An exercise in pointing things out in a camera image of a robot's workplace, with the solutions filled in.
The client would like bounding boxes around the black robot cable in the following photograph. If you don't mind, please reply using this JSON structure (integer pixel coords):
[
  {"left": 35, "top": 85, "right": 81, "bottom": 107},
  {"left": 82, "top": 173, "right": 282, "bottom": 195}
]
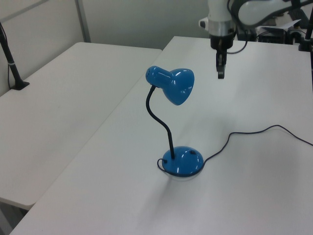
[{"left": 226, "top": 0, "right": 248, "bottom": 55}]

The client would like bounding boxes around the blue gooseneck desk lamp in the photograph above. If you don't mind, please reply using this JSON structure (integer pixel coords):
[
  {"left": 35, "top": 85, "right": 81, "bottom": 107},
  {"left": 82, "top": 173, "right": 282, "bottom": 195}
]
[{"left": 146, "top": 65, "right": 204, "bottom": 176}]

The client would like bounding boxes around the white paper sheet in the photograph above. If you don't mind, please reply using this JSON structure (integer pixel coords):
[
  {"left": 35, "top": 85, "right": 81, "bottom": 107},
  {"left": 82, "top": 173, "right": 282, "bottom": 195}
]
[{"left": 263, "top": 19, "right": 301, "bottom": 32}]

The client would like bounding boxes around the black lamp power cable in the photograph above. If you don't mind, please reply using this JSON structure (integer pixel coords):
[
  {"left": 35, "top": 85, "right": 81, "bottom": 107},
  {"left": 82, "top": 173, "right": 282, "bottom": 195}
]
[{"left": 156, "top": 124, "right": 313, "bottom": 178}]

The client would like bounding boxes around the black clamped camera pole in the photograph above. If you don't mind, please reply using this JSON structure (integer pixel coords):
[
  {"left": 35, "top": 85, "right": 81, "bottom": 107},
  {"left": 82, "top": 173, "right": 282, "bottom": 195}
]
[
  {"left": 0, "top": 21, "right": 31, "bottom": 91},
  {"left": 297, "top": 13, "right": 313, "bottom": 52}
]

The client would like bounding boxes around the black background equipment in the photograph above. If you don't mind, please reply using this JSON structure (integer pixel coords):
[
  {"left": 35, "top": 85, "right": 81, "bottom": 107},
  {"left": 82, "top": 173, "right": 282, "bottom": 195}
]
[{"left": 255, "top": 24, "right": 303, "bottom": 45}]

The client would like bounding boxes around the white side table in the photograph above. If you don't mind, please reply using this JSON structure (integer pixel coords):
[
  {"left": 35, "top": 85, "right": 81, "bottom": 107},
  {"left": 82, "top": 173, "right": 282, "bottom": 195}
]
[{"left": 0, "top": 42, "right": 163, "bottom": 208}]

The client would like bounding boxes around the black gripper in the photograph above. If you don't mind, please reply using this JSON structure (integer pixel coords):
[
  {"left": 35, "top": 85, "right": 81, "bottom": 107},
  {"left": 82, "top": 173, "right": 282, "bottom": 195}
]
[{"left": 210, "top": 35, "right": 235, "bottom": 80}]

